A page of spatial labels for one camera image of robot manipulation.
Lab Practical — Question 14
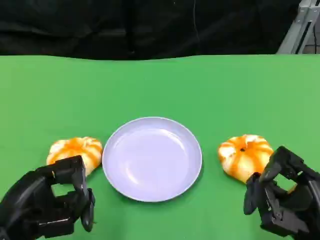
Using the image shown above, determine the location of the aluminium frame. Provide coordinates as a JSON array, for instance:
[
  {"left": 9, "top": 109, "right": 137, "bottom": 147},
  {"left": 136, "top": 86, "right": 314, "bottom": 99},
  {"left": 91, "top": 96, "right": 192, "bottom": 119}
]
[{"left": 276, "top": 0, "right": 320, "bottom": 55}]

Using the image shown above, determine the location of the green table cloth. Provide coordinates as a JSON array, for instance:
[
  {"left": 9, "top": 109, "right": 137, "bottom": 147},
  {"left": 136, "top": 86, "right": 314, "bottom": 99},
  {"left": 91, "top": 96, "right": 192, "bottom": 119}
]
[{"left": 0, "top": 53, "right": 320, "bottom": 240}]

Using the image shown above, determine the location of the black backdrop curtain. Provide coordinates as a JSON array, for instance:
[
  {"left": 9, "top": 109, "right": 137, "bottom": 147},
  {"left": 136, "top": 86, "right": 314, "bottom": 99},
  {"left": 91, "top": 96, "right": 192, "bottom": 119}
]
[{"left": 0, "top": 0, "right": 304, "bottom": 61}]

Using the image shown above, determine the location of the orange white toy bread roll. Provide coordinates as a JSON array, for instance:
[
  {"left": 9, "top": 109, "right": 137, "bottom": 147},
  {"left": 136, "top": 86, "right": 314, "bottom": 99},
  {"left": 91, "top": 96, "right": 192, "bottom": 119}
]
[
  {"left": 46, "top": 136, "right": 104, "bottom": 175},
  {"left": 217, "top": 134, "right": 297, "bottom": 194}
]

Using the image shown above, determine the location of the lilac plate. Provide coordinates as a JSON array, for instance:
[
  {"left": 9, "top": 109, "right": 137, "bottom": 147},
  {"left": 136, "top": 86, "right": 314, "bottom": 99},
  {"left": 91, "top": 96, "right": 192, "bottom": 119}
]
[{"left": 101, "top": 116, "right": 203, "bottom": 203}]

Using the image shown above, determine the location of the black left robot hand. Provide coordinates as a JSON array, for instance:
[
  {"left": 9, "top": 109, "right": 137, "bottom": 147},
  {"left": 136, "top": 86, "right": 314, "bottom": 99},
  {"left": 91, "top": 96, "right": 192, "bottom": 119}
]
[{"left": 0, "top": 154, "right": 96, "bottom": 240}]

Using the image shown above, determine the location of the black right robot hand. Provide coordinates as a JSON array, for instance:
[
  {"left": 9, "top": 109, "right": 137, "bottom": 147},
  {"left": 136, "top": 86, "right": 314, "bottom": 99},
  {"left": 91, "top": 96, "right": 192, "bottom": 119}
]
[{"left": 242, "top": 145, "right": 320, "bottom": 238}]

